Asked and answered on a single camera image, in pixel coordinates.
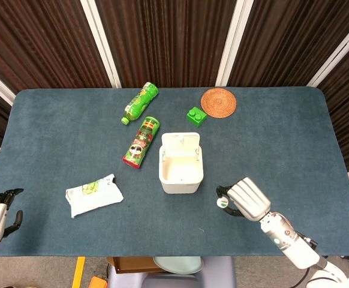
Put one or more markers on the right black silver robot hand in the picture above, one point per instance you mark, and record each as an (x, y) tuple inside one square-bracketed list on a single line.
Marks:
[(249, 199)]

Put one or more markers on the small white green cap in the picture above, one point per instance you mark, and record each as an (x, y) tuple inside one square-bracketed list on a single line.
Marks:
[(222, 203)]

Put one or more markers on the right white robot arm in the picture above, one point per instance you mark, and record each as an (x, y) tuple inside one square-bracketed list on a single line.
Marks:
[(291, 243)]

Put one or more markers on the white plastic box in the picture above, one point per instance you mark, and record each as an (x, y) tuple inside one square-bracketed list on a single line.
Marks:
[(180, 183)]

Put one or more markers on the green red chips can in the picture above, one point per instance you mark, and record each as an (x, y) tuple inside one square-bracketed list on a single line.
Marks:
[(141, 143)]

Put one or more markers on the blue felt table mat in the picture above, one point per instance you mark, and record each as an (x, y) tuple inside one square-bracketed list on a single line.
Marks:
[(267, 144)]

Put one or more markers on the purple plastic stool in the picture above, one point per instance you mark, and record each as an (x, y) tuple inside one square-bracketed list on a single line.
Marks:
[(219, 276)]

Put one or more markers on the green toy building block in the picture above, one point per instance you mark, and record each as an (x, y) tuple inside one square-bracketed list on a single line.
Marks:
[(196, 117)]

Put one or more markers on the pale green plate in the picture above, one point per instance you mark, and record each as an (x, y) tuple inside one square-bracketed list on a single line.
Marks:
[(177, 265)]

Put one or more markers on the round woven rattan coaster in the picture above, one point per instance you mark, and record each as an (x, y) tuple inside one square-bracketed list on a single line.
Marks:
[(219, 102)]

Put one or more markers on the white wet wipes pack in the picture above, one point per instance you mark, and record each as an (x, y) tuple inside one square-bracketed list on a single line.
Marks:
[(93, 198)]

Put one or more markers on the orange object on floor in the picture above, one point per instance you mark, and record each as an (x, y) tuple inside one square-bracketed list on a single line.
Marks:
[(98, 283)]

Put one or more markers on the brown cardboard box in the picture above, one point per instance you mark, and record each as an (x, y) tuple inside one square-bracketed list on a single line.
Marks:
[(132, 264)]

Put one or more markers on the green plastic drink bottle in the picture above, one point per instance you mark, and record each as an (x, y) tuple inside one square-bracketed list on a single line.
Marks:
[(138, 103)]

